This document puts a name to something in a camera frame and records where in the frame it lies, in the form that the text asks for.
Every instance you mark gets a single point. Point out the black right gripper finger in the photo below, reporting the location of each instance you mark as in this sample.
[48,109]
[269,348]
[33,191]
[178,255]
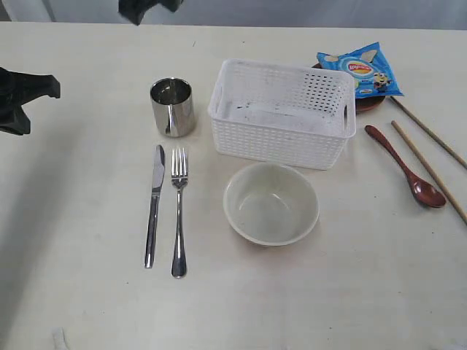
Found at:
[15,121]
[29,87]

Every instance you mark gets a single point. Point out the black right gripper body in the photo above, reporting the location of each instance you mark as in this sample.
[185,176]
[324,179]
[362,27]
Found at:
[7,90]

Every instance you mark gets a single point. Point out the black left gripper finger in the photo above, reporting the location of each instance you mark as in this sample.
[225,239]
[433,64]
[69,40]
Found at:
[171,5]
[134,10]

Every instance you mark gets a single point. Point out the silver table knife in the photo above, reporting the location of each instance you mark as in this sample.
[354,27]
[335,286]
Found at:
[157,183]

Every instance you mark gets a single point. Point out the white perforated plastic basket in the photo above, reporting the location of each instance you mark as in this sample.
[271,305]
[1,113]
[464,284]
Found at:
[298,116]

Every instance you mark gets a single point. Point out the silver metal fork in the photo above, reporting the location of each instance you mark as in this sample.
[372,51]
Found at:
[179,179]

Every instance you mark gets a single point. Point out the blue Lay's chips bag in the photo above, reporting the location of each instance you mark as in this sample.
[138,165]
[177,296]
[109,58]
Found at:
[365,71]

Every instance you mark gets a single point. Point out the brown round plate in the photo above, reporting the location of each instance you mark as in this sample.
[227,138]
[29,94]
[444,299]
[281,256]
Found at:
[368,104]

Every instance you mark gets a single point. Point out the speckled white ceramic bowl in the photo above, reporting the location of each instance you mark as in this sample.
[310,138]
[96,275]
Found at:
[271,204]

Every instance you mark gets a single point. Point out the wooden chopstick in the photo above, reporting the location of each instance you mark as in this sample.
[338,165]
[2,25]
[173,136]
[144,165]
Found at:
[433,135]
[429,169]

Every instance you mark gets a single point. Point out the brown wooden spoon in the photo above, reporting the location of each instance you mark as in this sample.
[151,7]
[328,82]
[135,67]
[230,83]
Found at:
[423,192]

